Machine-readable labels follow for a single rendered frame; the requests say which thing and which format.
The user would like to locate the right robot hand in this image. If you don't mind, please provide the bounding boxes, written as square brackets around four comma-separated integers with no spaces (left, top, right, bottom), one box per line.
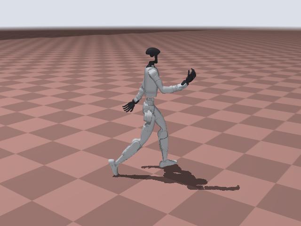
[181,68,196,85]

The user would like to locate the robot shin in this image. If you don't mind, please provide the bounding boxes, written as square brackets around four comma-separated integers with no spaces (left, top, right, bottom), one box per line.
[158,132,168,162]
[115,141,142,167]

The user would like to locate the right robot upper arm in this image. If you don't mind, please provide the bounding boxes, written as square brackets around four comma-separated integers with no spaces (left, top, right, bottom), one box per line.
[148,69,165,94]

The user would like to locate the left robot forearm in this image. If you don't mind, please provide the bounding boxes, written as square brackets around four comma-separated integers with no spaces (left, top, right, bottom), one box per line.
[134,86,144,102]

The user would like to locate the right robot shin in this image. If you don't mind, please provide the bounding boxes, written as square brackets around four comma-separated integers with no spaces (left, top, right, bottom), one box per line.
[115,141,142,167]

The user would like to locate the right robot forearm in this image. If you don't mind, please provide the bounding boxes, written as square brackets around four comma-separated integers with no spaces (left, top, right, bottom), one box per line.
[162,83,188,93]

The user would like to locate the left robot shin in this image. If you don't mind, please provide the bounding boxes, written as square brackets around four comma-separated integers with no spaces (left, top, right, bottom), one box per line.
[158,132,168,162]

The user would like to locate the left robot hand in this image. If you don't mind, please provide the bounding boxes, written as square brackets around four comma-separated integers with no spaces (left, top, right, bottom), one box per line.
[123,99,139,112]

